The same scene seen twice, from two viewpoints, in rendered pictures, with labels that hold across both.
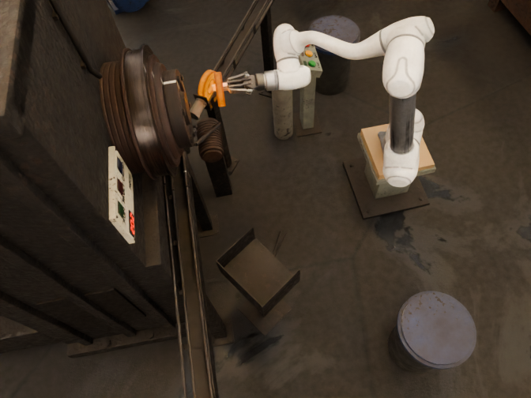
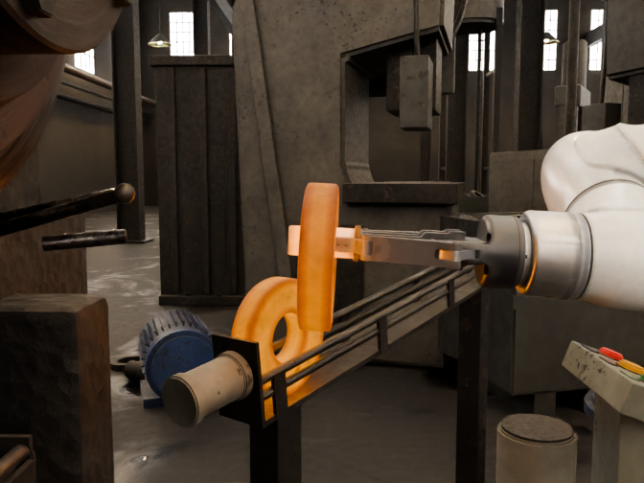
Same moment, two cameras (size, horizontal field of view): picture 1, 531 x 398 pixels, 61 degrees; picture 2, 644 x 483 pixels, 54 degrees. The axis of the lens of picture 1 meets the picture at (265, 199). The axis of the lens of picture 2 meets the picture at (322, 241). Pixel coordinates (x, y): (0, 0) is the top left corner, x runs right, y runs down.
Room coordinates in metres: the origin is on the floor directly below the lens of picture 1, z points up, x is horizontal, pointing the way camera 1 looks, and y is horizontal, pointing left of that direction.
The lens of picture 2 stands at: (0.79, 0.09, 0.91)
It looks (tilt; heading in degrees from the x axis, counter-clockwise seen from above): 6 degrees down; 5
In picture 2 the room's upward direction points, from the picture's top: straight up
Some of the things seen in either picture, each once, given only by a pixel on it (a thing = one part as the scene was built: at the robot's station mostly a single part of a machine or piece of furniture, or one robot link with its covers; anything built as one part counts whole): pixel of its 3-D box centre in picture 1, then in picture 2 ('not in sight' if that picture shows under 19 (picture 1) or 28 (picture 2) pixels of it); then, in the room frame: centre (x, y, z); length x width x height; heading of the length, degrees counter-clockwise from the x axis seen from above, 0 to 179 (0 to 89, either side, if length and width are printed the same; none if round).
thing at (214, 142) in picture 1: (216, 161); not in sight; (1.43, 0.25, 0.27); 0.22 x 0.13 x 0.53; 4
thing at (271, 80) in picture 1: (270, 80); (544, 254); (1.45, -0.09, 0.83); 0.09 x 0.06 x 0.09; 3
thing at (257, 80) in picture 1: (254, 82); (472, 250); (1.44, -0.02, 0.84); 0.09 x 0.08 x 0.07; 93
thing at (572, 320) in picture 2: not in sight; (566, 296); (3.62, -0.77, 0.39); 1.03 x 0.83 x 0.77; 109
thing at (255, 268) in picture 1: (263, 292); not in sight; (0.62, 0.06, 0.36); 0.26 x 0.20 x 0.72; 39
